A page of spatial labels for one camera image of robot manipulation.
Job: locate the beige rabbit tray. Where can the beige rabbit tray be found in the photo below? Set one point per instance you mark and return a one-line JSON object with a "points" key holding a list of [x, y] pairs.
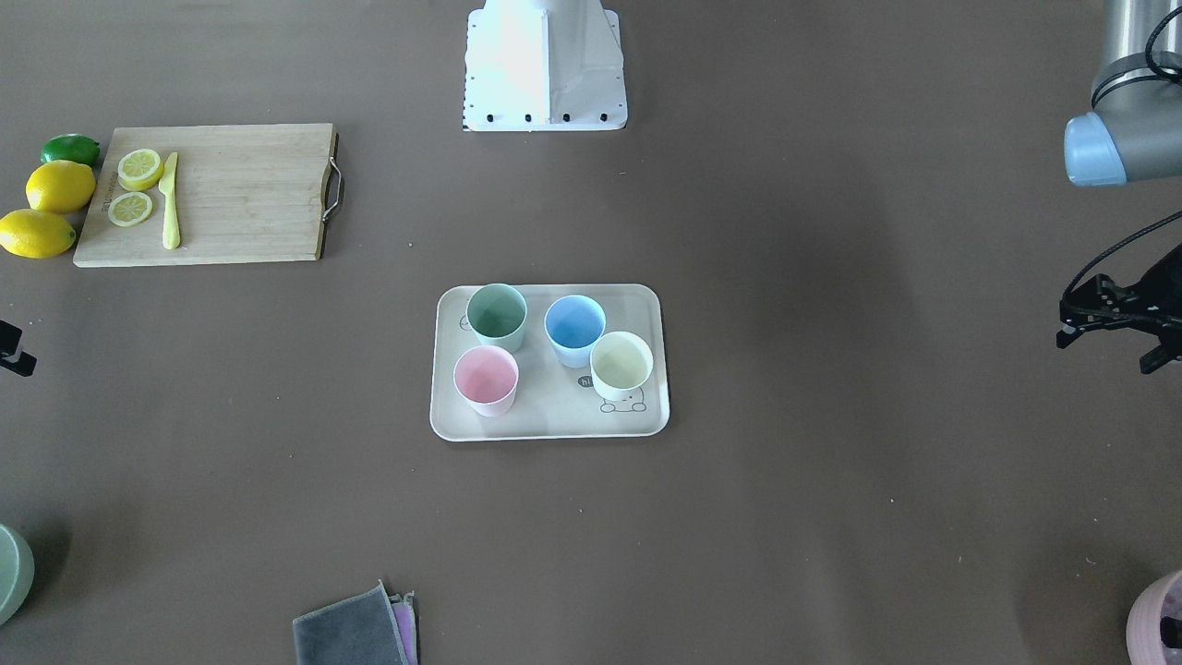
{"points": [[552, 402]]}

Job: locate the pink bowl with ice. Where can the pink bowl with ice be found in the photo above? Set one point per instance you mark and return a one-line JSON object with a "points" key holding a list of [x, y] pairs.
{"points": [[1152, 631]]}

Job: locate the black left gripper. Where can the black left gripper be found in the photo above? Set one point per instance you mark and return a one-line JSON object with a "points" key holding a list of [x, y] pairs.
{"points": [[1165, 294]]}

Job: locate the white pedestal column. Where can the white pedestal column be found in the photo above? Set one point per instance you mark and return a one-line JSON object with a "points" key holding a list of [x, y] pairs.
{"points": [[544, 66]]}

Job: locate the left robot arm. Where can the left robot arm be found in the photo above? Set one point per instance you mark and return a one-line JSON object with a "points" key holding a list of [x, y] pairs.
{"points": [[1132, 133]]}

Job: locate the blue cup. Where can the blue cup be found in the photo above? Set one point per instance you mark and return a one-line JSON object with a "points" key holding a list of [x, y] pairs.
{"points": [[573, 324]]}

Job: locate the green lime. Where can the green lime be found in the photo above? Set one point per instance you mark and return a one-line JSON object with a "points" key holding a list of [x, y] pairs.
{"points": [[74, 148]]}

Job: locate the wooden cutting board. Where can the wooden cutting board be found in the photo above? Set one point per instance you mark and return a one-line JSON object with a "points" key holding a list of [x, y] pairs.
{"points": [[243, 193]]}

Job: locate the pink cup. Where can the pink cup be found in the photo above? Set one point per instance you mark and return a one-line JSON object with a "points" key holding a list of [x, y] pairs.
{"points": [[487, 378]]}

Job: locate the grey folded cloth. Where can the grey folded cloth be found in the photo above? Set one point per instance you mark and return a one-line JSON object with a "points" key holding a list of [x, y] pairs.
{"points": [[375, 627]]}

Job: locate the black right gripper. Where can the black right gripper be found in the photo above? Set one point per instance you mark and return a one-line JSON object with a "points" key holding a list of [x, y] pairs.
{"points": [[11, 348]]}

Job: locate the green cup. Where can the green cup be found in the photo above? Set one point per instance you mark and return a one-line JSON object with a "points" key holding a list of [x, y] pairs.
{"points": [[497, 315]]}

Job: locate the green bowl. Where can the green bowl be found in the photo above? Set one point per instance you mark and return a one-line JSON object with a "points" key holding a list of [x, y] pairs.
{"points": [[17, 572]]}

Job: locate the yellow lemon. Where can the yellow lemon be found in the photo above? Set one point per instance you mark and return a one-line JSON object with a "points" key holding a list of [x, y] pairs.
{"points": [[37, 235], [60, 187]]}

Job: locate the cream cup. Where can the cream cup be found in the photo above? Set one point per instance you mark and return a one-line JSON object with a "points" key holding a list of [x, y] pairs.
{"points": [[620, 363]]}

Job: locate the yellow plastic knife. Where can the yellow plastic knife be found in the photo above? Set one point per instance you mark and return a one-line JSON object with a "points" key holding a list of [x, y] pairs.
{"points": [[171, 231]]}

